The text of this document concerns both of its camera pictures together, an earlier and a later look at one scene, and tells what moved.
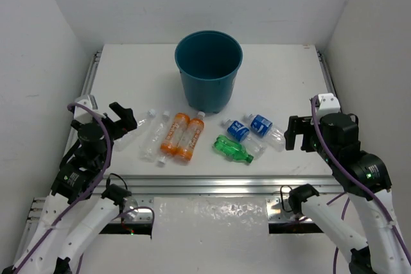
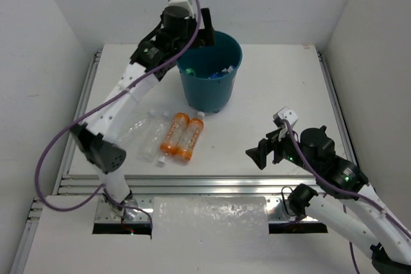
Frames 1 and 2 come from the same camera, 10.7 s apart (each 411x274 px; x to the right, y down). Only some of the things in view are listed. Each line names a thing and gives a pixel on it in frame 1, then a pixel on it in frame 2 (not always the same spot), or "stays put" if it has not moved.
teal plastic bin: [209, 61] stays put
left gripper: [113, 122] -> [205, 25]
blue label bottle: [254, 146] -> [230, 68]
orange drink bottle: [185, 150] stays put
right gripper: [296, 124] -> [258, 153]
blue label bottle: [262, 128] -> [216, 75]
